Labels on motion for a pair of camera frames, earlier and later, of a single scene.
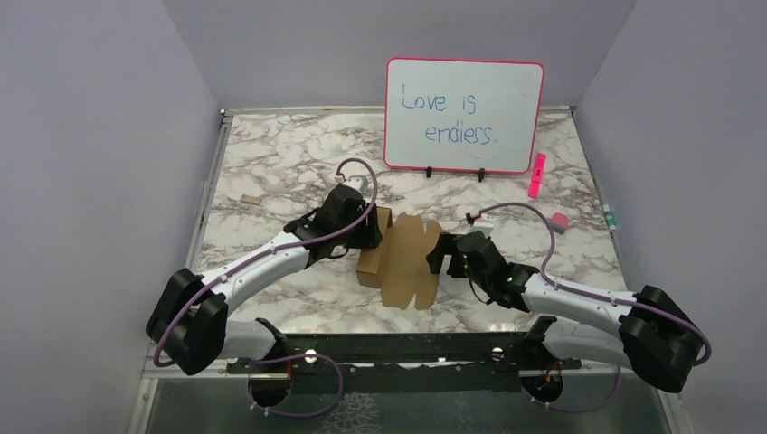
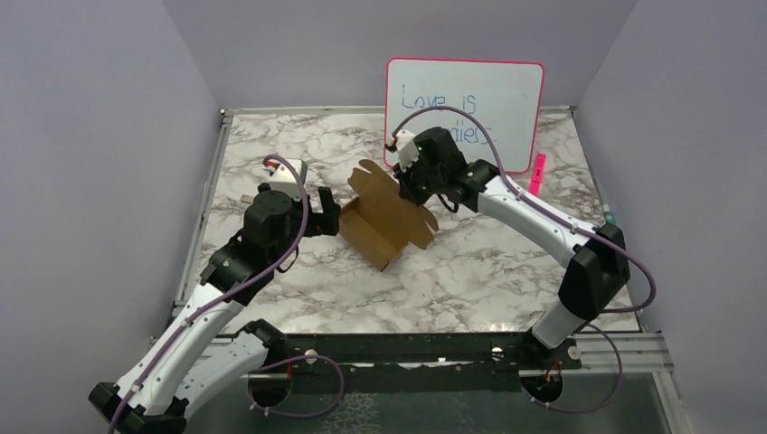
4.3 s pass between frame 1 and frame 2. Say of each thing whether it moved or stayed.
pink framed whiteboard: stayed
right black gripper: moved
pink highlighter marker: stayed
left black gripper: moved
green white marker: stayed
